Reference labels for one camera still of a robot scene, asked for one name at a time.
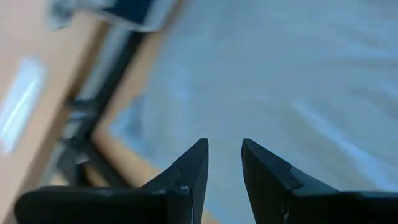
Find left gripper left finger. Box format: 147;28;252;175
14;138;210;224

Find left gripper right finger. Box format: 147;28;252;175
241;138;398;224

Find grey garment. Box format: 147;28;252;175
108;0;398;224

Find light wooden desk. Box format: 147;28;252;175
0;0;108;224

